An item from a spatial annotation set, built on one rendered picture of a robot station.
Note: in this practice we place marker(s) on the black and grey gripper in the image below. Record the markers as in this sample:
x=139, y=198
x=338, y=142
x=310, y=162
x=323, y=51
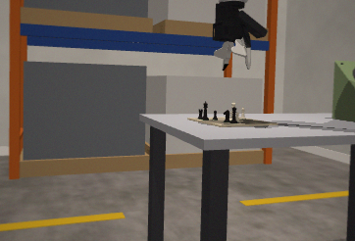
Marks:
x=234, y=29

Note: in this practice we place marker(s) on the chessboard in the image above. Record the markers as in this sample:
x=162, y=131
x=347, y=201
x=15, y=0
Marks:
x=247, y=122

